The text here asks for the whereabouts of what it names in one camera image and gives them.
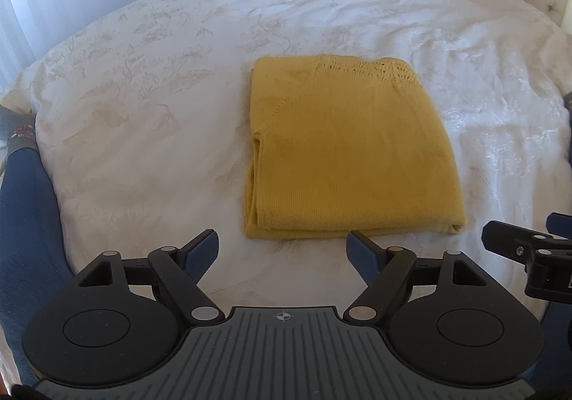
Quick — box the white window curtain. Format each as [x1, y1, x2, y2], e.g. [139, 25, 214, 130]
[0, 0, 81, 94]

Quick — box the person's blue jeans leg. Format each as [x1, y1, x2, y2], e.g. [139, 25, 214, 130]
[0, 145, 72, 385]
[525, 311, 572, 392]

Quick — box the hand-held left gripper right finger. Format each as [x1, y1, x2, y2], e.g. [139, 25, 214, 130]
[342, 230, 493, 323]

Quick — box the white embroidered bedspread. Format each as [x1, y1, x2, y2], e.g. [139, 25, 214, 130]
[0, 0, 572, 387]

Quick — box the grey patterned sock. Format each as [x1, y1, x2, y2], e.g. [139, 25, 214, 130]
[0, 103, 39, 151]

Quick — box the yellow knit sweater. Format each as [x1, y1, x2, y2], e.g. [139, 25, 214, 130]
[243, 54, 468, 240]

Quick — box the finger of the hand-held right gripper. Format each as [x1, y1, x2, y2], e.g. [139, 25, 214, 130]
[547, 212, 572, 236]
[482, 220, 572, 272]

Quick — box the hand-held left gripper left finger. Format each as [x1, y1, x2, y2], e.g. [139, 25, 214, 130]
[78, 229, 226, 323]

